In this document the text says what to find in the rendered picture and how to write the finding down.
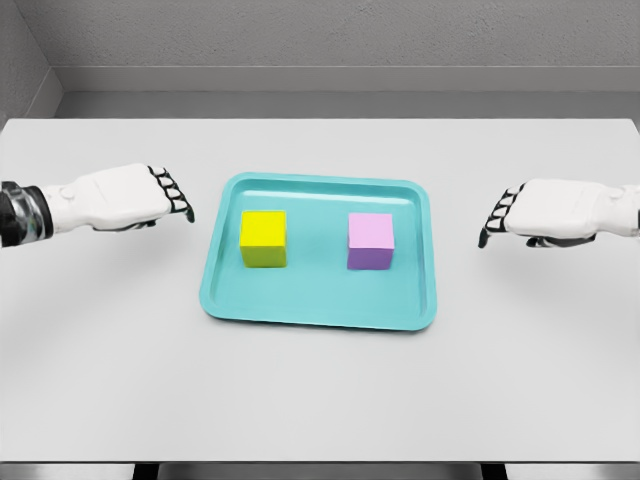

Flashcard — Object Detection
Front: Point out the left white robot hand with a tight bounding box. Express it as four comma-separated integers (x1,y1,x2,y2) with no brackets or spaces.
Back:
72,162,196,233

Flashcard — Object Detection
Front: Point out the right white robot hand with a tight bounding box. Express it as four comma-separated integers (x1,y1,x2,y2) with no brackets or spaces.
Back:
477,178,614,250

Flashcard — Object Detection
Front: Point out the yellow cube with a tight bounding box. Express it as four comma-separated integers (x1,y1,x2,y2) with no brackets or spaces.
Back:
240,209,288,269

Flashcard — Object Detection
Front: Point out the purple cube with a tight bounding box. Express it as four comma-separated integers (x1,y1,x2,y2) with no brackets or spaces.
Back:
346,212,395,272

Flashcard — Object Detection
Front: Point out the teal plastic tray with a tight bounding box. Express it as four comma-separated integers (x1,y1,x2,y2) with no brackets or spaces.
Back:
198,171,440,333

